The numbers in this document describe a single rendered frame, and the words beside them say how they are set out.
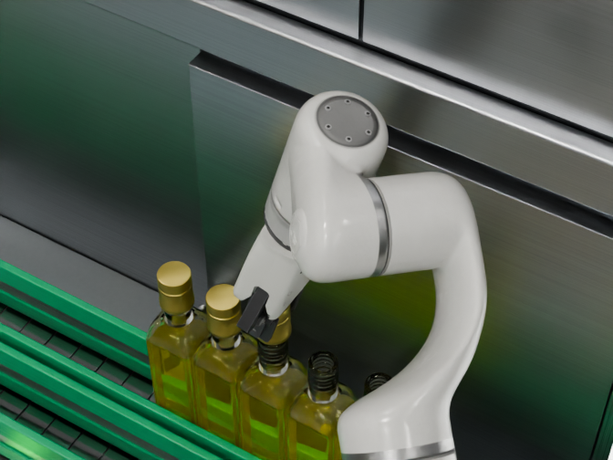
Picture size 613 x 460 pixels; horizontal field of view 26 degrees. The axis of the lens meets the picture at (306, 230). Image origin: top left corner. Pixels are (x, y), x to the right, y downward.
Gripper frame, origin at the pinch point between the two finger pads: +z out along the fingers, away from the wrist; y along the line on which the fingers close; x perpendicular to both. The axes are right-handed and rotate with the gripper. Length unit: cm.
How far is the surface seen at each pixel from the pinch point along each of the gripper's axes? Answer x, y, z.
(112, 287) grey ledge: -23.1, -12.1, 37.8
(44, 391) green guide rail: -19.4, 6.3, 32.8
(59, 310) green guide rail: -24.5, -2.8, 32.5
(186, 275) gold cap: -9.3, -0.5, 5.0
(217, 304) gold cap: -4.8, 0.9, 3.8
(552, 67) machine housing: 10.3, -15.3, -30.0
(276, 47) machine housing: -11.9, -12.7, -16.6
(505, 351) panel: 20.5, -12.4, 2.4
